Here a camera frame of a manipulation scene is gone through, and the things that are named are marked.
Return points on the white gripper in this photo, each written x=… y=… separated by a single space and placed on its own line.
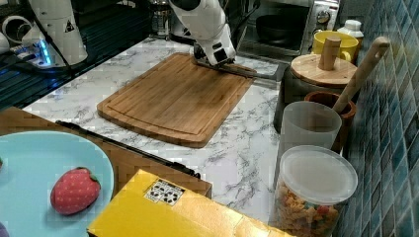
x=216 y=50

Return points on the toaster oven door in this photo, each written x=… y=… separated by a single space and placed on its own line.
x=249 y=67

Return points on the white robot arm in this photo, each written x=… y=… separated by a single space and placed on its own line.
x=206 y=22

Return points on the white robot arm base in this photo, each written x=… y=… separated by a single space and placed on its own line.
x=54 y=36

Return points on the black bowl inside oven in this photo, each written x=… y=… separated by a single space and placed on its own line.
x=279 y=30

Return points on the silver toaster oven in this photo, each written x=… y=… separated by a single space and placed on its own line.
x=318 y=15

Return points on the glass french press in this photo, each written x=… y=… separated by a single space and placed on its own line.
x=160 y=18

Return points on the bamboo cutting board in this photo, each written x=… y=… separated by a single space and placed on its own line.
x=176 y=101

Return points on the dark canister with wooden lid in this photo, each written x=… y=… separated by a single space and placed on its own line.
x=313 y=72

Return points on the translucent plastic cup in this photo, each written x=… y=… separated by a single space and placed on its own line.
x=305 y=123

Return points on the brown wooden utensil holder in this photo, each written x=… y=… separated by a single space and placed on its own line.
x=329 y=99

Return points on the yellow ceramic mug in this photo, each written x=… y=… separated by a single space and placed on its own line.
x=348 y=44

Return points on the white cap bottle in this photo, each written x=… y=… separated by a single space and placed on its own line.
x=353 y=29

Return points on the cereal jar with clear lid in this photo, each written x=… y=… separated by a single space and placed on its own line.
x=313 y=185

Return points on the yellow cardboard box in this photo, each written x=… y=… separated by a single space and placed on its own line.
x=149 y=206

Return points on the red toy strawberry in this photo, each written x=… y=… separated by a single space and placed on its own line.
x=74 y=191

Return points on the white round device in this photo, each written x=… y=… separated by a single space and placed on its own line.
x=15 y=27

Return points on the light blue plate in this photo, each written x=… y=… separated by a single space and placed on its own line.
x=32 y=163

